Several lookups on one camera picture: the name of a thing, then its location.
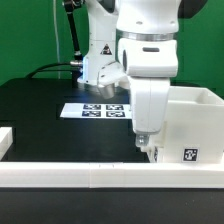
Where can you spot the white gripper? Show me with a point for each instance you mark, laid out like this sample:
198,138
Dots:
148,100

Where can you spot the white drawer cabinet box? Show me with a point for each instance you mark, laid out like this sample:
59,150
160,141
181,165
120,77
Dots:
193,128

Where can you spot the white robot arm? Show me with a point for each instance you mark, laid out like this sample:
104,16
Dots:
132,44

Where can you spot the white marker sheet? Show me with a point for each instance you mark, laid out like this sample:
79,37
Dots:
96,111

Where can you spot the white front fence rail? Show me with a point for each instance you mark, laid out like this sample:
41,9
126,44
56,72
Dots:
110,175

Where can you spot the white fence rail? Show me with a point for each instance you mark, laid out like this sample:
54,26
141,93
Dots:
110,175
6,140

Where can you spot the white left fence rail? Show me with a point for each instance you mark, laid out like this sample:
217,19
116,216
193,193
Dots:
6,140

